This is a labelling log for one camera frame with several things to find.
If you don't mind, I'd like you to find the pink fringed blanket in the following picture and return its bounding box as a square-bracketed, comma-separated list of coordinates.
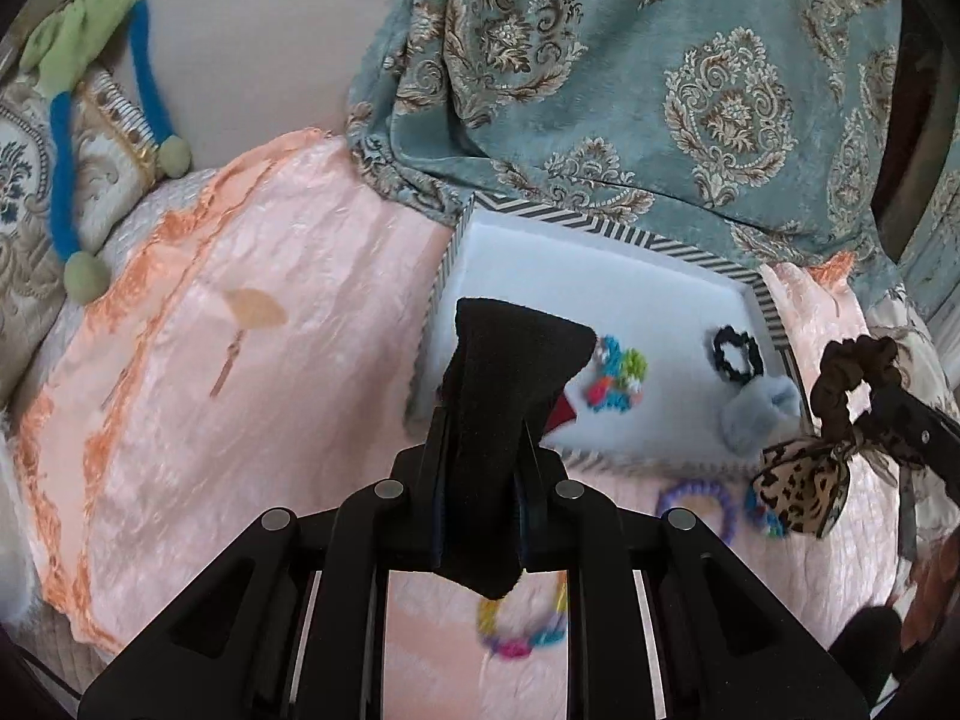
[15, 127, 925, 720]

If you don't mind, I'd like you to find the black scrunchie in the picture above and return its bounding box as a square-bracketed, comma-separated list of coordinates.
[711, 326, 764, 381]

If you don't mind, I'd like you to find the brown scrunchie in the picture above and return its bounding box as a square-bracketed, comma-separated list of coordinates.
[814, 335, 901, 440]

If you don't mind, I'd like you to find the chevron striped white box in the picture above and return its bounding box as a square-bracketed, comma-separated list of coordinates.
[405, 193, 815, 477]

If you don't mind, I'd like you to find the multicolour bead bracelet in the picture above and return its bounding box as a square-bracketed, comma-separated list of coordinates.
[585, 337, 640, 411]

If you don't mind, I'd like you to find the beige floral patterned pillow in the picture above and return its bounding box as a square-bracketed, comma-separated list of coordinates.
[0, 67, 167, 406]

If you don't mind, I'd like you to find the dark clothing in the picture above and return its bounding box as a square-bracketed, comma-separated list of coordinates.
[825, 606, 905, 700]

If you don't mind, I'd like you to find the teal damask blanket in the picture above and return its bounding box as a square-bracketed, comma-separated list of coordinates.
[345, 0, 960, 323]

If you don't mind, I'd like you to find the dark wooden furniture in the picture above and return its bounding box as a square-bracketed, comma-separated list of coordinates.
[874, 0, 960, 260]

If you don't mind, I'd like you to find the pale floral cloth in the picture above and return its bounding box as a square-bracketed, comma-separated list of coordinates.
[862, 296, 960, 421]

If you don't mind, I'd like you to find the purple bead bracelet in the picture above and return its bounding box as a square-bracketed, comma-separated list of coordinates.
[658, 480, 734, 541]

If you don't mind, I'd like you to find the light blue fluffy scrunchie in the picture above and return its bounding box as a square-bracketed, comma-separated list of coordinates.
[721, 377, 800, 455]

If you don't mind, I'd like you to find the leopard print hair bow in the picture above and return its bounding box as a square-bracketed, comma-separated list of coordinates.
[752, 436, 854, 539]

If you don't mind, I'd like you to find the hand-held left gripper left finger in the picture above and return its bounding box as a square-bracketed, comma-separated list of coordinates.
[79, 405, 455, 720]

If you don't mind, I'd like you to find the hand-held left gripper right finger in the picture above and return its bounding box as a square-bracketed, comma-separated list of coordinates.
[517, 420, 875, 720]

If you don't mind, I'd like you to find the green and blue plush toy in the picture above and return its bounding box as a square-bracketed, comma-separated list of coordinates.
[21, 0, 194, 305]

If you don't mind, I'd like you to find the colourful plastic chain bracelet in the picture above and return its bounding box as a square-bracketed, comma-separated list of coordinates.
[476, 574, 571, 662]

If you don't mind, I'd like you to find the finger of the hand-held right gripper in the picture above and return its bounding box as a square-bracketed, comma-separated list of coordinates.
[855, 382, 960, 488]

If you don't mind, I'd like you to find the blue bead bracelet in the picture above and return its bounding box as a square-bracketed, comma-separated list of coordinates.
[745, 487, 786, 539]

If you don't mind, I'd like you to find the black cloth headband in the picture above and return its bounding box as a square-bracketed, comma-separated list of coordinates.
[436, 298, 599, 601]

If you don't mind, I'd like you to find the white fluffy cloth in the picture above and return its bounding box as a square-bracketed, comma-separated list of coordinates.
[0, 427, 35, 620]

